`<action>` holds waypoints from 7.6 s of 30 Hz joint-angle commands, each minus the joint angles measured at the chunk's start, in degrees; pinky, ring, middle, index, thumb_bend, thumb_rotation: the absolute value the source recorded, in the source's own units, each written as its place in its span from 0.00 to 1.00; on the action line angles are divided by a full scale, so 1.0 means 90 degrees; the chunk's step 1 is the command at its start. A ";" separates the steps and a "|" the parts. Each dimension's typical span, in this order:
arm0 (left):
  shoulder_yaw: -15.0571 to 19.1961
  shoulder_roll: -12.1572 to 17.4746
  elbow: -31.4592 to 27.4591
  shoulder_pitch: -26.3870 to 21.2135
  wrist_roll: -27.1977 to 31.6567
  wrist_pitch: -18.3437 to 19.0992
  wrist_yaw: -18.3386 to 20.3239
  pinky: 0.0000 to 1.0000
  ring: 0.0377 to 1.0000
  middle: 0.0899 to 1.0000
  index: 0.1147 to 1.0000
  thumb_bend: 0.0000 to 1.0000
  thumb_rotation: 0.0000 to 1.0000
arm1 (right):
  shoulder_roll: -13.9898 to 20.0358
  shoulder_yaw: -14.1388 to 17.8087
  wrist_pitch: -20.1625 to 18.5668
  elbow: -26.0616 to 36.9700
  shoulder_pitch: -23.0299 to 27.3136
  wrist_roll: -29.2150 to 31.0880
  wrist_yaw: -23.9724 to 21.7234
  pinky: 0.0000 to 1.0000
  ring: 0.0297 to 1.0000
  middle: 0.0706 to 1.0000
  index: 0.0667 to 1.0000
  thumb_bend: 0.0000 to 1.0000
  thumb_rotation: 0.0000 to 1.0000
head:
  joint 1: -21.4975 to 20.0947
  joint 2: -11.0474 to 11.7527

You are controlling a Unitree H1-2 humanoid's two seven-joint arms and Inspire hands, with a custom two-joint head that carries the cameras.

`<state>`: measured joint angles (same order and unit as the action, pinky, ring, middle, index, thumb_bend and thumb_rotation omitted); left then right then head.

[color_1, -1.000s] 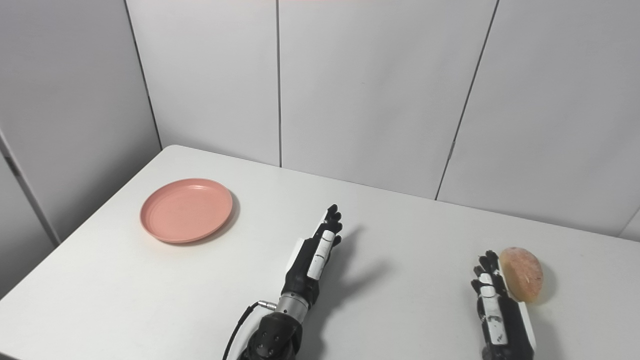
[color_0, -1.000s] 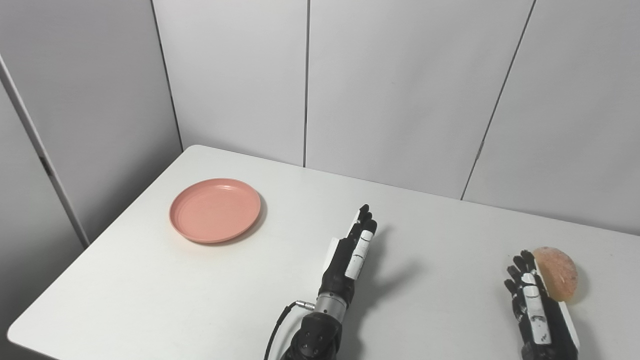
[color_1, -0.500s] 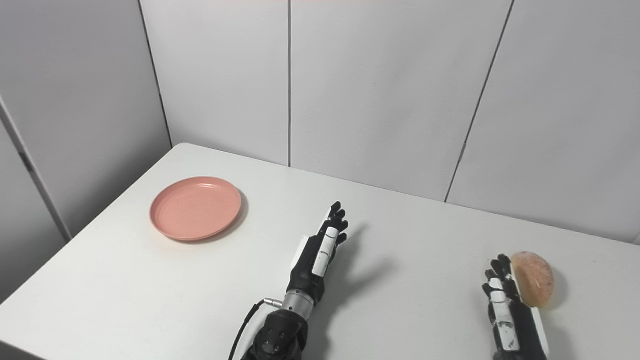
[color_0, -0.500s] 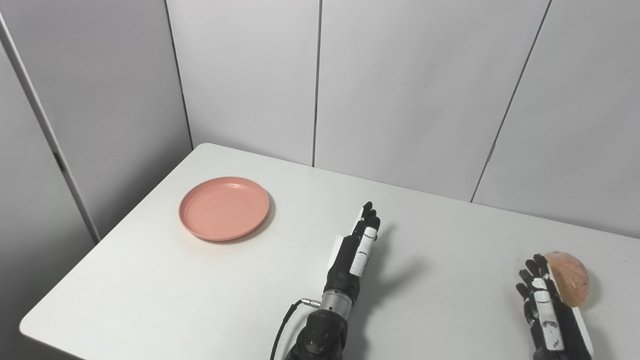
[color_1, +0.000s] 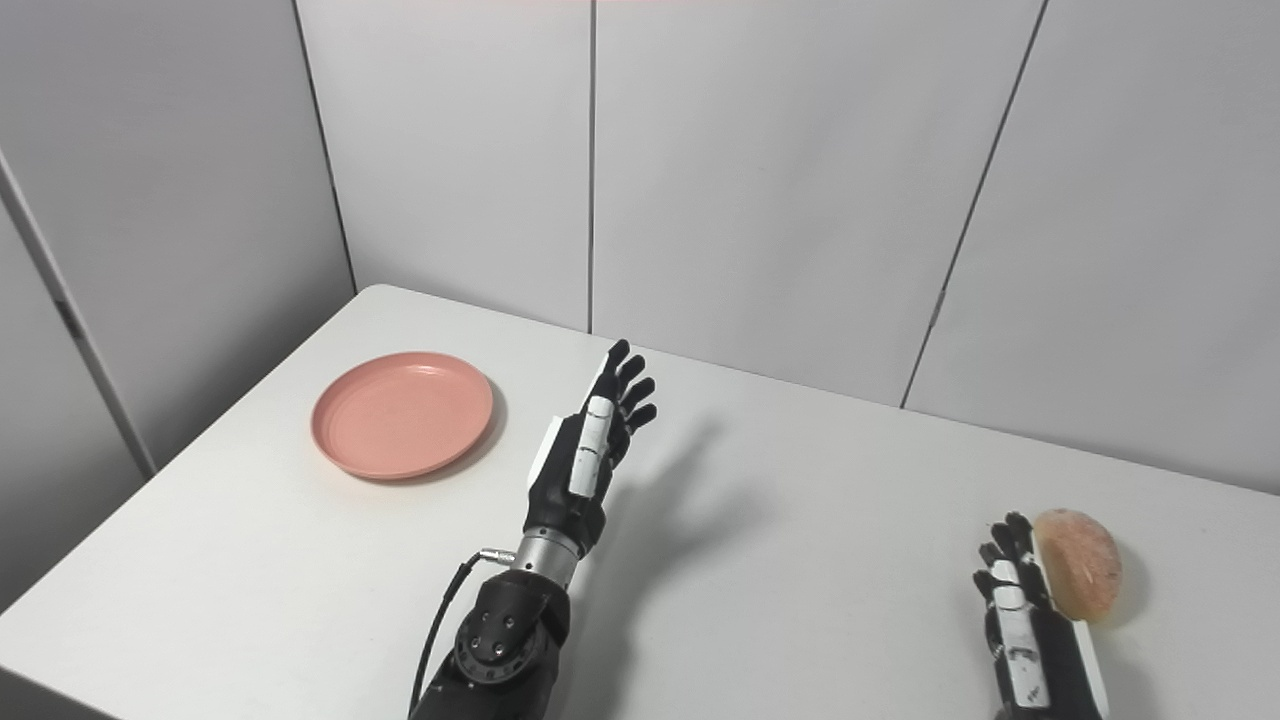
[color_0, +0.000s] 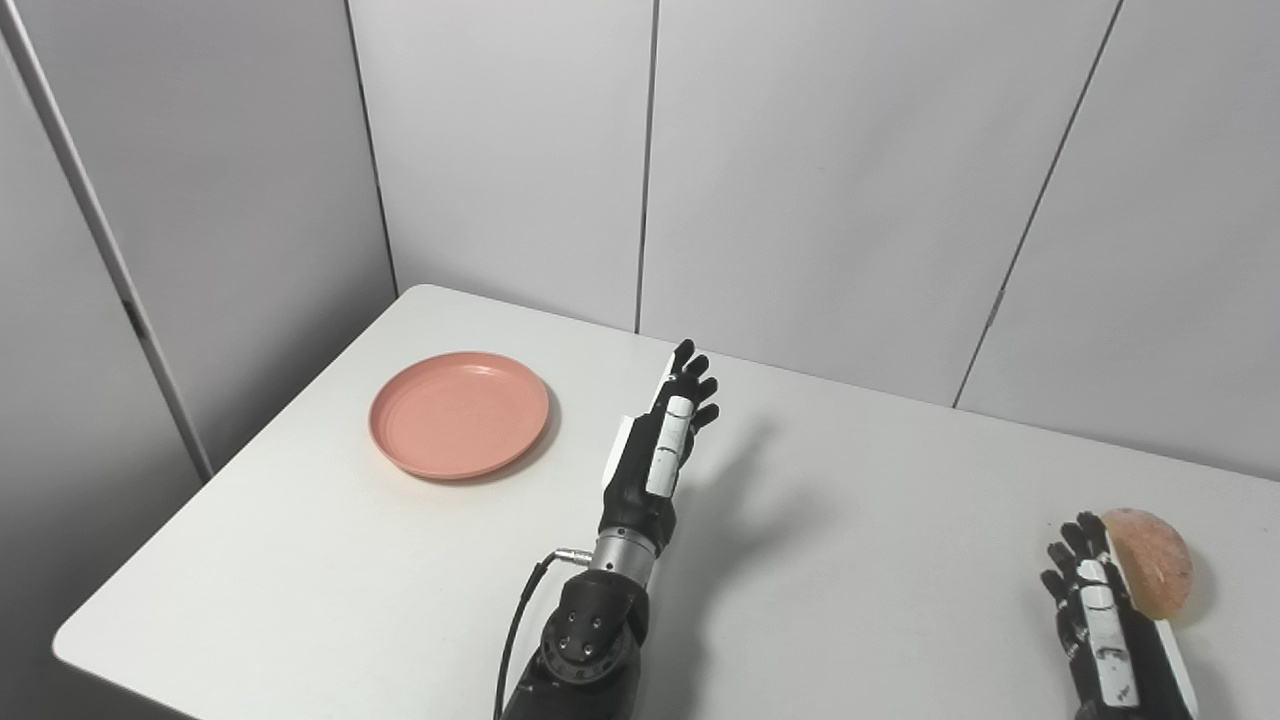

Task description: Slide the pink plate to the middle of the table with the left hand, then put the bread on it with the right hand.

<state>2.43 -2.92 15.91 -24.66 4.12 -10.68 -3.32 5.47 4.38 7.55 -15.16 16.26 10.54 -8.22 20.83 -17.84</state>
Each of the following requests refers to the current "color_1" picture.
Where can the golden bread roll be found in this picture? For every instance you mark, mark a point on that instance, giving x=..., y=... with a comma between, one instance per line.
x=1085, y=565

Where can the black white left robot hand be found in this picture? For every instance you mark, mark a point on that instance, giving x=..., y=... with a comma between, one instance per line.
x=560, y=500

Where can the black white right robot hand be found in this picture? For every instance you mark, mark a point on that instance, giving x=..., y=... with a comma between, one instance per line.
x=1060, y=670

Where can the pink round plate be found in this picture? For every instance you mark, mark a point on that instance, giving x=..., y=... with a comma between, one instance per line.
x=402, y=415

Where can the grey wall panel clip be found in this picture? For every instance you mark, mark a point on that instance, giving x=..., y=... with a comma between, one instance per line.
x=938, y=308

